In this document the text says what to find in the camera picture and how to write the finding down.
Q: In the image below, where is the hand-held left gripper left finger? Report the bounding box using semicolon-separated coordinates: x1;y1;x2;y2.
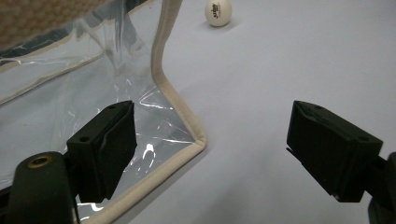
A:
65;100;138;203

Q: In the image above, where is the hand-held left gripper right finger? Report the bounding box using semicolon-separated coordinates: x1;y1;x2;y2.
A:
286;100;384;203

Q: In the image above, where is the clear bag with beige trim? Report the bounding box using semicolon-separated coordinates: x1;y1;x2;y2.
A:
0;0;208;224

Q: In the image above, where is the white table tennis ball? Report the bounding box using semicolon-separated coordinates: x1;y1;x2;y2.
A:
204;0;233;28

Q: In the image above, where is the white table mat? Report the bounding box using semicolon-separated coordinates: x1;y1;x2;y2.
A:
120;0;396;224

